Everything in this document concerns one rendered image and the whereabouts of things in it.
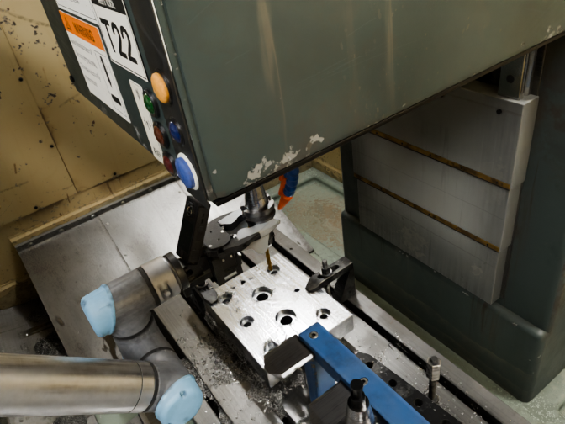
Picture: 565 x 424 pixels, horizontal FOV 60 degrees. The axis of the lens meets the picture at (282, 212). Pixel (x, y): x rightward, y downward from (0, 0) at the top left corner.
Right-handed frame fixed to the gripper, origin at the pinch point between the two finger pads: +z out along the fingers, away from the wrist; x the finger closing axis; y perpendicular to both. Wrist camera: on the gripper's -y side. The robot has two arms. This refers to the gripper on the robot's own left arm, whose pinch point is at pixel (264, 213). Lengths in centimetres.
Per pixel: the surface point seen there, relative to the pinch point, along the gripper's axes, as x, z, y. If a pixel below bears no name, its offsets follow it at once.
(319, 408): 34.5, -15.4, 6.5
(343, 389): 34.4, -11.2, 6.5
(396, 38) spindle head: 32.6, 1.7, -37.3
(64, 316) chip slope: -72, -42, 55
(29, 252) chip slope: -98, -43, 44
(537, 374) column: 35, 46, 56
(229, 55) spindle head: 33, -17, -41
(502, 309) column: 24, 45, 41
